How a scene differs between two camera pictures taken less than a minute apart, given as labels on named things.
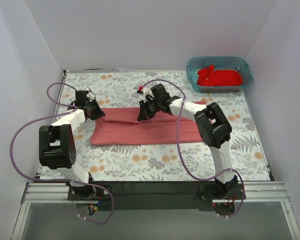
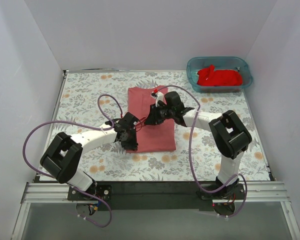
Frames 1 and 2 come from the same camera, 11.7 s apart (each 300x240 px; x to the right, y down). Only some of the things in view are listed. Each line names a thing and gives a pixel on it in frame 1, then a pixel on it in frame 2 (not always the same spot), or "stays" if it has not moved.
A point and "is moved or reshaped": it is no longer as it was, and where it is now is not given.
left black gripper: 96,112 -> 129,142
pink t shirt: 120,125 is moved or reshaped
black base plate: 155,195 stays
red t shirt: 219,77 stays
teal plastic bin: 219,74 stays
